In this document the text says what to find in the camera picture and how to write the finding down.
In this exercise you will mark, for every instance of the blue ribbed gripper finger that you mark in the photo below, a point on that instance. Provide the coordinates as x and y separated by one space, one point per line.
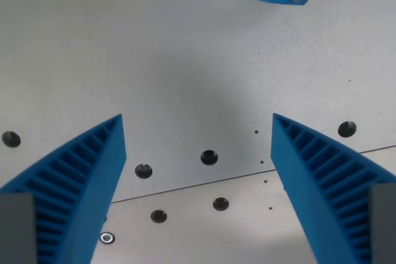
89 183
312 189

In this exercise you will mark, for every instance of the silver table screw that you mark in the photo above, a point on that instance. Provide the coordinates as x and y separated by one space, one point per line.
107 238

